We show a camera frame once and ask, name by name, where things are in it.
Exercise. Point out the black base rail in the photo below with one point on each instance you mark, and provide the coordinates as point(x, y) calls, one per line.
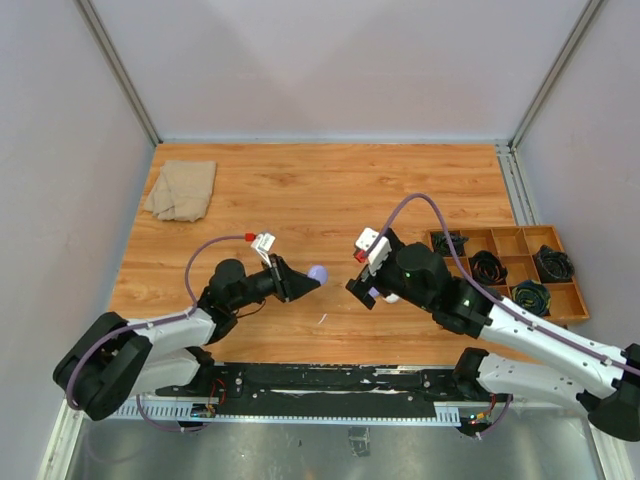
point(324, 388)

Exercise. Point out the white cable duct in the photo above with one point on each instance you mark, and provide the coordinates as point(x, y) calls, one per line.
point(197, 412)

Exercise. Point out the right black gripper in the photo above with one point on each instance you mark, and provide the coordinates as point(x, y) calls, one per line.
point(360, 288)

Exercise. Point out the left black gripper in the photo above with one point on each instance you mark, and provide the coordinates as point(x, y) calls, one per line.
point(289, 284)

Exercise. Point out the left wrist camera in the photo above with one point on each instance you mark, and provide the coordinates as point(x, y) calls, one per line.
point(262, 245)

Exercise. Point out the wooden compartment tray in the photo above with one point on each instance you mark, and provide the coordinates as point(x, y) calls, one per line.
point(527, 264)

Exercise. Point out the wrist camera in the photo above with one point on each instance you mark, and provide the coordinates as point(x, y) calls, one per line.
point(372, 249)
point(262, 245)

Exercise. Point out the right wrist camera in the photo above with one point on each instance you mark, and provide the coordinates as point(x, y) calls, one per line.
point(372, 249)

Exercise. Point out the beige folded cloth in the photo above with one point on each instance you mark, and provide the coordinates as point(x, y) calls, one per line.
point(182, 191)

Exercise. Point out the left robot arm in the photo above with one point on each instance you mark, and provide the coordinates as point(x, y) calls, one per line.
point(117, 358)

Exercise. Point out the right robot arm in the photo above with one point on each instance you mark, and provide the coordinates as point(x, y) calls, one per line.
point(596, 380)

